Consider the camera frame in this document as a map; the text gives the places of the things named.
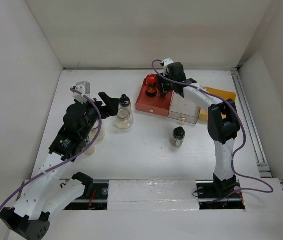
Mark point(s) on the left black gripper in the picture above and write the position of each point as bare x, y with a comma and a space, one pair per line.
111, 108

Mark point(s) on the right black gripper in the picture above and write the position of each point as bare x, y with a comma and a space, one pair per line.
161, 80

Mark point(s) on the red-capped sauce bottle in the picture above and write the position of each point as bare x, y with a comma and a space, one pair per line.
151, 85

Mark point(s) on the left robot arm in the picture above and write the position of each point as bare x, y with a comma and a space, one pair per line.
30, 216

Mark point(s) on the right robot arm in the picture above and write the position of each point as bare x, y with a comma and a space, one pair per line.
223, 125

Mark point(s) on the black-capped glass bottle left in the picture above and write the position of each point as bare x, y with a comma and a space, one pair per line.
125, 103

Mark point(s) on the wide clear glass jar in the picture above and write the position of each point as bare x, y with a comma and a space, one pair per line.
124, 119

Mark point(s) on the clear plastic tray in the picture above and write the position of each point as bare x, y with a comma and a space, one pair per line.
183, 110

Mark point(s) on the red tray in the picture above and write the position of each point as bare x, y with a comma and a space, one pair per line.
153, 105

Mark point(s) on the small white bottle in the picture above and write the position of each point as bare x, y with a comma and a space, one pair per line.
90, 148

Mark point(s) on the yellow tray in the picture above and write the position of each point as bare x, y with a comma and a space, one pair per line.
203, 115

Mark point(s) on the black-capped spice bottle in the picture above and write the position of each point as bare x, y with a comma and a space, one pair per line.
178, 136

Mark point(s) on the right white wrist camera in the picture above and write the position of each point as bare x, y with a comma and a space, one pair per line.
165, 63

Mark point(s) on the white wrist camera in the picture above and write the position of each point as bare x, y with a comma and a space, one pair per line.
165, 63
82, 89

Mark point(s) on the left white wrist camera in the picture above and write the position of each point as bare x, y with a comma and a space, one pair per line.
82, 89

